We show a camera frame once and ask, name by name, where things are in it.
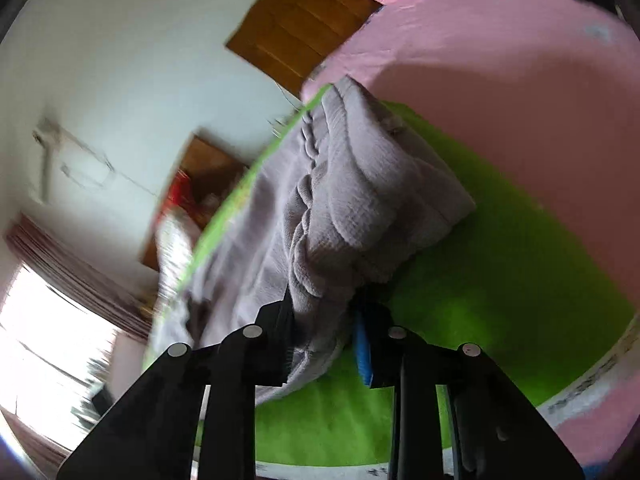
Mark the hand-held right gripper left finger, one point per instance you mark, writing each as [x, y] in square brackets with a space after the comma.
[272, 340]

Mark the bright window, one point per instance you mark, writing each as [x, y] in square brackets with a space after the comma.
[40, 335]

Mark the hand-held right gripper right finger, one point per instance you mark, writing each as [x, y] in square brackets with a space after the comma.
[362, 355]

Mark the wooden nightstand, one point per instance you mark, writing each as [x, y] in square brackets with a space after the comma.
[210, 165]

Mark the wooden headboard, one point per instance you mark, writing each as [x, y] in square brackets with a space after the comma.
[300, 15]

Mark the pink striped curtain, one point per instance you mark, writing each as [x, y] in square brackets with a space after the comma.
[75, 270]

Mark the green printed blanket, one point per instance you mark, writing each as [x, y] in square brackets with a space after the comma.
[500, 285]

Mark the pink bed sheet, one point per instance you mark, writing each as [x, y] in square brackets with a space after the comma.
[500, 60]

